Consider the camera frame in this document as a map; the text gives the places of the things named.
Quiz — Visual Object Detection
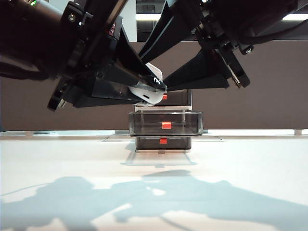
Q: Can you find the long ceiling light strip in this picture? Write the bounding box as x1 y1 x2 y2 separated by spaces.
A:
136 12 308 21

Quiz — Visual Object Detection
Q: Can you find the smoky grey drawer orange handle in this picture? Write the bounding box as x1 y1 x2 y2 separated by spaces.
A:
135 136 193 150
154 89 193 106

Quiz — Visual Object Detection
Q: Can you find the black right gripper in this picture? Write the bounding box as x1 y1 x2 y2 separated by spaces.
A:
139 0 253 92

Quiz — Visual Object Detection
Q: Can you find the white plastic drawer cabinet frame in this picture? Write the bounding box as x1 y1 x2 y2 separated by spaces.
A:
134 89 193 154

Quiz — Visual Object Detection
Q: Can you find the white earphone charging case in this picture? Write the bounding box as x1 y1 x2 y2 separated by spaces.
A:
128 63 167 107

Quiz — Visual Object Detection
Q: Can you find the brown desk partition panel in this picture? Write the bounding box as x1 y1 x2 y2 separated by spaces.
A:
0 40 308 132

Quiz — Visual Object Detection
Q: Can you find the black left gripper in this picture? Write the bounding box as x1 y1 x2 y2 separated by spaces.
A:
47 0 168 111

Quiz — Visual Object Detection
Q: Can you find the clear plastic container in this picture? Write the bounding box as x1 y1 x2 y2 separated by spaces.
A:
128 111 204 138

